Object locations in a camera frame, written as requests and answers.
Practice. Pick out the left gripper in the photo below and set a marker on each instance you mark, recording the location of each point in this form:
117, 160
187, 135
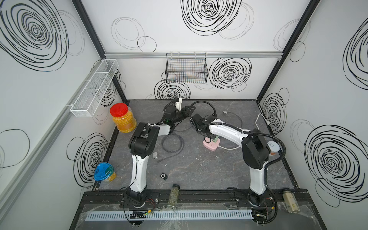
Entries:
187, 114

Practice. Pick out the pink power strip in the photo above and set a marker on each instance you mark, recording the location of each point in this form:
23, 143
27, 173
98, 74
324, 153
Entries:
208, 144

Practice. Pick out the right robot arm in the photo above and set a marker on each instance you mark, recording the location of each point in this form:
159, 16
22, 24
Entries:
255, 150

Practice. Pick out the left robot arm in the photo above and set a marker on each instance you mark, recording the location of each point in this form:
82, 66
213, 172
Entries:
142, 144

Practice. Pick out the red lid corn jar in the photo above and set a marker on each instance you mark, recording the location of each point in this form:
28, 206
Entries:
123, 117

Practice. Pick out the black mp3 player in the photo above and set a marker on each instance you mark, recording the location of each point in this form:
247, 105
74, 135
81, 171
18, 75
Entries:
164, 176

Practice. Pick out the white lid jar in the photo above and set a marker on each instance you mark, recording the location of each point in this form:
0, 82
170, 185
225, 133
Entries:
274, 147

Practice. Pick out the glass spice bottle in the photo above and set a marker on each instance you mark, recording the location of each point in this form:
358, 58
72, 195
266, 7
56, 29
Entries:
173, 197

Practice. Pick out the blue lid jar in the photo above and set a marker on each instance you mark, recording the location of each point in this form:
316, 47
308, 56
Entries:
104, 172

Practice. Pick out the beige small bottle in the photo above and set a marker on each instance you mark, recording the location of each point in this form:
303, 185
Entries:
290, 201

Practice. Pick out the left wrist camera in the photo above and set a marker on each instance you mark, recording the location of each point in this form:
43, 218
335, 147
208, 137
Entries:
178, 104

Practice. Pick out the black wire basket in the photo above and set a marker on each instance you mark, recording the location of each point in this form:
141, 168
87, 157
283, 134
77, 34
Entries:
186, 70

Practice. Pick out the aluminium wall rail back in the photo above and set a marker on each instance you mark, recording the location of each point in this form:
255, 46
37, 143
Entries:
213, 54

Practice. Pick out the aluminium wall rail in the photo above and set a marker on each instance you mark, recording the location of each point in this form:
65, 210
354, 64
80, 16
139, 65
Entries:
213, 54
32, 162

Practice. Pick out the white wire shelf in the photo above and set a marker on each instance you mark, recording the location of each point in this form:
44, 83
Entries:
95, 88

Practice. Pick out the white slotted cable duct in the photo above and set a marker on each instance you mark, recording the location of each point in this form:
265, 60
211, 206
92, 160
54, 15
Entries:
169, 215

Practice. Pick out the aluminium wall rail left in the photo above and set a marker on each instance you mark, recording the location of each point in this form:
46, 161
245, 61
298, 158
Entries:
32, 162

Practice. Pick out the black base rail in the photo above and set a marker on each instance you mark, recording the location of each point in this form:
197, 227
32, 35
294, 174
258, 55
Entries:
160, 198

